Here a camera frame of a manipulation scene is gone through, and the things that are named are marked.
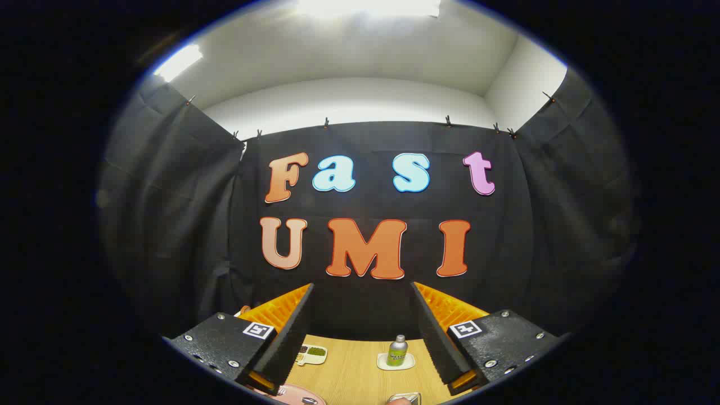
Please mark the white square coaster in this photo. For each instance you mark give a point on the white square coaster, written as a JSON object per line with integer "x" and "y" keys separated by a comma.
{"x": 408, "y": 363}

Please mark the row of black cloth clips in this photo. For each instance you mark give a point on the row of black cloth clips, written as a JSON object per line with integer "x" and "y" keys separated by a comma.
{"x": 326, "y": 122}

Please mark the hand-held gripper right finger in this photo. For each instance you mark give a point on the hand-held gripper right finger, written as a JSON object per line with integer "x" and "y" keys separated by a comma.
{"x": 433, "y": 332}

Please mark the white divided snack tray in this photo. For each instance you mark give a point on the white divided snack tray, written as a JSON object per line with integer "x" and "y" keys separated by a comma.
{"x": 312, "y": 354}

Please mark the ceiling light panel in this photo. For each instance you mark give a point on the ceiling light panel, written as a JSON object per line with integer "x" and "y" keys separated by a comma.
{"x": 177, "y": 63}
{"x": 365, "y": 7}

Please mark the green soda bottle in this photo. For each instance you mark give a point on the green soda bottle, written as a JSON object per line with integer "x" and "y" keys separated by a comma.
{"x": 397, "y": 353}

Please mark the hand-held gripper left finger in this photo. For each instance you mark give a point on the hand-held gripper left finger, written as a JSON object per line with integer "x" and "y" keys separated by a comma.
{"x": 292, "y": 332}

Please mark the pink round plate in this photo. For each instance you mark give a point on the pink round plate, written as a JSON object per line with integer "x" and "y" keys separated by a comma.
{"x": 292, "y": 395}

